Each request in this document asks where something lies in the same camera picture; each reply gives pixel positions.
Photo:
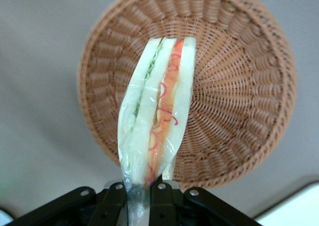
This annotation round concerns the cream rectangular tray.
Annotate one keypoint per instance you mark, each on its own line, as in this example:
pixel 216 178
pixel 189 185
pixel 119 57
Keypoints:
pixel 294 208

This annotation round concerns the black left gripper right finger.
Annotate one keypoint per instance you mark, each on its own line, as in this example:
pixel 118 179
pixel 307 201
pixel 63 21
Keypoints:
pixel 179 208

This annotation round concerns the brown round wicker basket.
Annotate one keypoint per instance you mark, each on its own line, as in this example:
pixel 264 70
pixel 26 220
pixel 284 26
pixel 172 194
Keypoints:
pixel 236 86

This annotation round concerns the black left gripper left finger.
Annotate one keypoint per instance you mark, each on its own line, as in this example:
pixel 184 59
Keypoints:
pixel 99 208

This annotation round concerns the plastic triangle sandwich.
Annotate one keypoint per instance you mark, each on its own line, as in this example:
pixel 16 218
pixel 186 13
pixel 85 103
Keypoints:
pixel 159 98

